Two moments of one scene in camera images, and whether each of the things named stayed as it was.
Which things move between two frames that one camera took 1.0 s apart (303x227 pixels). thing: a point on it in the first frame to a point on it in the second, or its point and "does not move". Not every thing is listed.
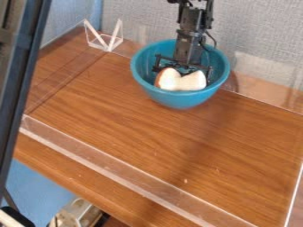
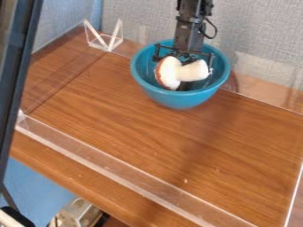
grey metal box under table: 80,214 does not move
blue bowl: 179,99 does not move
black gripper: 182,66 to 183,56
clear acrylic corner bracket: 103,41 does not move
